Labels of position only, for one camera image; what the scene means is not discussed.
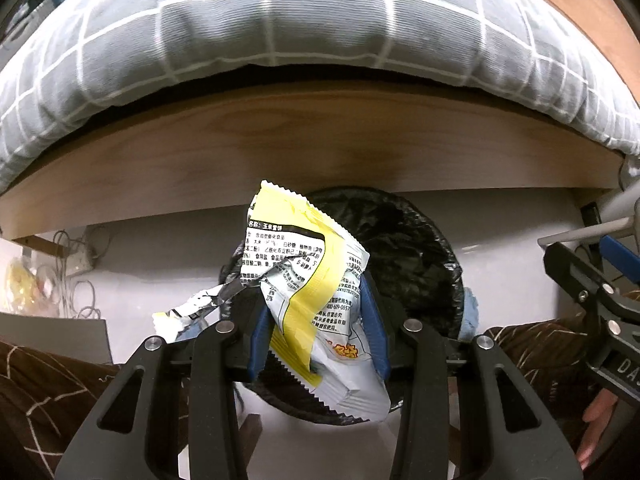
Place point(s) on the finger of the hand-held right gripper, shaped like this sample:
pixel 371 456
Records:
pixel 570 265
pixel 617 256

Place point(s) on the grey checked bed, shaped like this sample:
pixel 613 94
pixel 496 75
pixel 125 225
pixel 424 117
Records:
pixel 300 135

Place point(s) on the yellow snack wrapper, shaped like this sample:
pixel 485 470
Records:
pixel 300 270

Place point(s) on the grey metal frame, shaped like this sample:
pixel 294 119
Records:
pixel 620 205

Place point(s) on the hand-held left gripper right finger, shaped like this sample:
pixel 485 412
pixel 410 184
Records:
pixel 375 332

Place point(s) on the brown checked pants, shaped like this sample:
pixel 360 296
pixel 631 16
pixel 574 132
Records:
pixel 40 400

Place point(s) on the person's right hand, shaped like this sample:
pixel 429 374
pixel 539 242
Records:
pixel 597 425

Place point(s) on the trash bin with black bag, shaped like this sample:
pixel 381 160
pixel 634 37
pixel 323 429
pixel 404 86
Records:
pixel 400 240

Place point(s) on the blue cloth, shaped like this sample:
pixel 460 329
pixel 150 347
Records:
pixel 470 317

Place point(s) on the white power strip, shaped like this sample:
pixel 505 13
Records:
pixel 75 262

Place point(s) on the brown wooden leg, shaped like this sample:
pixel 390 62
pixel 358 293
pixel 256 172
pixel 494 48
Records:
pixel 252 432

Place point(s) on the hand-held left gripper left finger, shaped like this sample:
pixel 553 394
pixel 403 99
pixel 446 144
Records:
pixel 257 345

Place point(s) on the grey panel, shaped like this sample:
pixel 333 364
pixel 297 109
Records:
pixel 55 335

